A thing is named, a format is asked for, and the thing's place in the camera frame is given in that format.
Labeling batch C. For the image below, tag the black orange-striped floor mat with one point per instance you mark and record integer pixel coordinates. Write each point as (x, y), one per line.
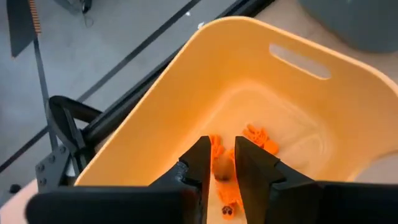
(20, 25)

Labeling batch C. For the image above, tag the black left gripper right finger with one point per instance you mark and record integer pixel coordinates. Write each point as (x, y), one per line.
(264, 186)

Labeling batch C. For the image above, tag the yellow plastic bin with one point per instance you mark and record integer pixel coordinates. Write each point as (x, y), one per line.
(248, 93)

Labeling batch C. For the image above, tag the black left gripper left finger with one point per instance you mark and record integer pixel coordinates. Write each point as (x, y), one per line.
(186, 189)

